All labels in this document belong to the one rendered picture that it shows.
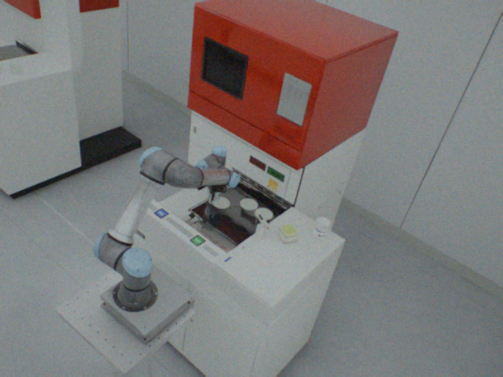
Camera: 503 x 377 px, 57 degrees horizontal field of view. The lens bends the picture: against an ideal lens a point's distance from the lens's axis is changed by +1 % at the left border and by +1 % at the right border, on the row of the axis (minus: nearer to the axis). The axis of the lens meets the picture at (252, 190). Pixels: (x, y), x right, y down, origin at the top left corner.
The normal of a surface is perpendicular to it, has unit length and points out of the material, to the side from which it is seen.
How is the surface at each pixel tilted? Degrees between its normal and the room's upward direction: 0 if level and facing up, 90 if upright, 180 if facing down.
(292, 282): 0
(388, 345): 0
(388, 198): 90
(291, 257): 0
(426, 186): 90
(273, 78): 90
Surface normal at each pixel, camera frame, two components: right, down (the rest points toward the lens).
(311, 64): -0.63, 0.39
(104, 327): 0.15, -0.78
